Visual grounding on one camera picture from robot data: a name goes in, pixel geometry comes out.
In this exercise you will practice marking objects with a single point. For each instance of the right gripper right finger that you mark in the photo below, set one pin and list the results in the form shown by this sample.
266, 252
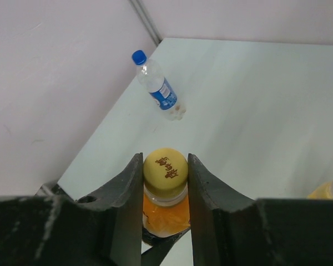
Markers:
229, 228

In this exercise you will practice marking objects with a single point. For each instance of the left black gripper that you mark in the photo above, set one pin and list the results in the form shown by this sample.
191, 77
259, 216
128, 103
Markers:
159, 247

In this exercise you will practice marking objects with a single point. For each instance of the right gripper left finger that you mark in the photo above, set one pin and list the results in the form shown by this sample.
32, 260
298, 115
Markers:
102, 228

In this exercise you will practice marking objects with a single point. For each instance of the orange juice bottle yellow cap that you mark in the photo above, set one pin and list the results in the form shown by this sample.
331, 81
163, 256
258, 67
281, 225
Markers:
166, 221

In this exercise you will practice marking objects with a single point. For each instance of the yellow honey pomelo drink bottle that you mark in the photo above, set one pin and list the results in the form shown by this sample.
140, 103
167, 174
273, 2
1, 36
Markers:
325, 191

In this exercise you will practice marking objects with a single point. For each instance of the clear blue-cap water bottle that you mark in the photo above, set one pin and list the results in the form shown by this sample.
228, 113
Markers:
151, 77

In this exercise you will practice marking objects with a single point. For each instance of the left aluminium frame post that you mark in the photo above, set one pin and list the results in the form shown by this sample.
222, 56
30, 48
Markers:
147, 21

